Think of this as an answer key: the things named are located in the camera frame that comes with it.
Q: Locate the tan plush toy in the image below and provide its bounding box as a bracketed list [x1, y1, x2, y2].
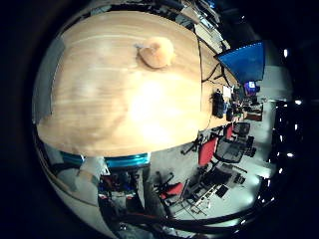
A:
[135, 35, 176, 70]

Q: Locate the red office chair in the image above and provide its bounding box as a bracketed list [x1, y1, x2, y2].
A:
[224, 122, 234, 140]
[159, 180, 187, 202]
[197, 134, 219, 167]

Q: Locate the black device on desk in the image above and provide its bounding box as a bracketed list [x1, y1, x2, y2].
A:
[211, 91, 226, 120]

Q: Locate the black mesh office chair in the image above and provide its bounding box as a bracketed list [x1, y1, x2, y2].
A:
[213, 135, 247, 164]

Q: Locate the small lit screen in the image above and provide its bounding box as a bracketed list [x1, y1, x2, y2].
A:
[243, 80, 261, 98]

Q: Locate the blue computer monitor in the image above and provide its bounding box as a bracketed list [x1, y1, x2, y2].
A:
[213, 40, 267, 85]

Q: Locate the grey panel beside table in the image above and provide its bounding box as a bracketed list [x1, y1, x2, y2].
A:
[32, 36, 66, 124]

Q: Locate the black cable on desk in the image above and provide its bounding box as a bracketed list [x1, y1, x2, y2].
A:
[201, 62, 223, 84]

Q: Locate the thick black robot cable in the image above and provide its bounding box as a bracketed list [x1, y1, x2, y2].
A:
[126, 198, 277, 233]

